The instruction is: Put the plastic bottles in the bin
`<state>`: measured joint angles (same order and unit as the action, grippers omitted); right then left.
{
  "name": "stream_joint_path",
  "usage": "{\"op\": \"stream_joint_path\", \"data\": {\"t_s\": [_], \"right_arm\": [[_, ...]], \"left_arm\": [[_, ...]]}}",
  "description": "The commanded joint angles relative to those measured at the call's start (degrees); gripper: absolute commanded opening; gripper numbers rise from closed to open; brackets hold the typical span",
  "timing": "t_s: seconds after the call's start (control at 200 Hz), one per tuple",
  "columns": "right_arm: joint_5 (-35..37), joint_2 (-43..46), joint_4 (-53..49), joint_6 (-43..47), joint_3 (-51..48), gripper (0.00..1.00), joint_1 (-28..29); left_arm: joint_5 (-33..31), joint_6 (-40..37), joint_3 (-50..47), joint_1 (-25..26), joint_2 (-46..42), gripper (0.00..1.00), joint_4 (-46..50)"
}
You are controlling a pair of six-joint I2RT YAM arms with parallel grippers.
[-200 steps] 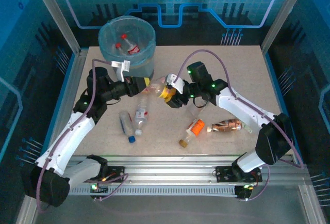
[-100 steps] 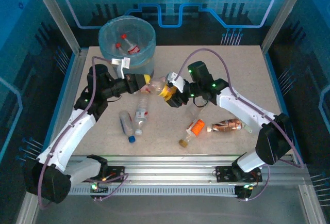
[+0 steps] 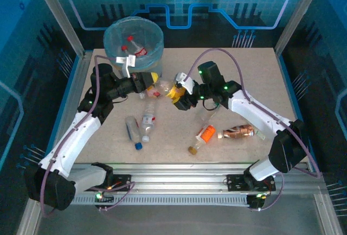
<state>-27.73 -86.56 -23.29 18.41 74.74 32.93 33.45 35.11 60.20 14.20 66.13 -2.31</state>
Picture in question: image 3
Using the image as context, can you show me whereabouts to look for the bottle orange label brown cap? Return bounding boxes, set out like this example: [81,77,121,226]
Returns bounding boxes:
[188,123,217,155]

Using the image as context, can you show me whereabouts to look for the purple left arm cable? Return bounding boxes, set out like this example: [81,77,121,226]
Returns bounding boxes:
[39,55,136,217]

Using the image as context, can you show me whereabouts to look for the black connector box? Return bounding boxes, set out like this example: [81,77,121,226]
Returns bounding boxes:
[247,193,268,211]

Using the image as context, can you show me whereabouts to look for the clear bottle white cap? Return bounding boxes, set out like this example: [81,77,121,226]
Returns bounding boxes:
[140,98,159,143]

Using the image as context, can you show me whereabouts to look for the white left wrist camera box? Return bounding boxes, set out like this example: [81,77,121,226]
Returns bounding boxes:
[115,55,136,79]

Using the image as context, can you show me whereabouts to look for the yellow-capped bottle pink label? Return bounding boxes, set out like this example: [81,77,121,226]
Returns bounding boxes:
[138,77,177,100]

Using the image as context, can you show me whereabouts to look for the slotted grey cable duct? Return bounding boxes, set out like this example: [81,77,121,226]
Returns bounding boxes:
[42,193,252,207]

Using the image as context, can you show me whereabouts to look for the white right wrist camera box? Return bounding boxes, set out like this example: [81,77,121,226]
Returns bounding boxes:
[175,72,195,95]

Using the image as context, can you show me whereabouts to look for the blue printed side panel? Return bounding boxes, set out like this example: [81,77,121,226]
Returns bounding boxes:
[275,0,347,219]
[0,0,82,235]

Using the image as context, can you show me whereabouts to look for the blue table edge strip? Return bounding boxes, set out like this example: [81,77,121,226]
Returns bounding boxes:
[44,55,82,165]
[278,53,320,172]

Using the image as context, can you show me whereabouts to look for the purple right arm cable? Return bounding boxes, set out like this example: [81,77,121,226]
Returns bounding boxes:
[186,48,324,211]

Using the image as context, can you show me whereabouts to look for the clear bottle blue cap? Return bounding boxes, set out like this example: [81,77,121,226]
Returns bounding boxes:
[124,115,144,151]

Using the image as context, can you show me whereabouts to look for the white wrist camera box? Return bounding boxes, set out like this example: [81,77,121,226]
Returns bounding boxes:
[115,55,136,79]
[175,72,195,95]

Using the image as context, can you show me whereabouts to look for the plain clear plastic bottle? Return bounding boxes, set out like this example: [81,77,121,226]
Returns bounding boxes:
[195,105,221,127]

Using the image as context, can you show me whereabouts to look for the bottle copper foil label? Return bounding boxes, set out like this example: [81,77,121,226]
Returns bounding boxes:
[217,123,258,140]

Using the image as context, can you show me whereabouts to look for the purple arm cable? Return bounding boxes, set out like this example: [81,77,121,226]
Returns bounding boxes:
[186,48,324,211]
[39,55,136,217]

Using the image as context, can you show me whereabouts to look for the clear bottle red cap red label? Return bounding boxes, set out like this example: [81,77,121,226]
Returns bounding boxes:
[126,35,149,58]

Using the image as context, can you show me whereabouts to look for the aluminium frame post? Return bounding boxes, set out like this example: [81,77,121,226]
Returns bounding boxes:
[30,0,87,58]
[274,0,327,56]

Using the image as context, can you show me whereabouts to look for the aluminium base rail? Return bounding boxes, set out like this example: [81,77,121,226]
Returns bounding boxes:
[34,161,326,194]

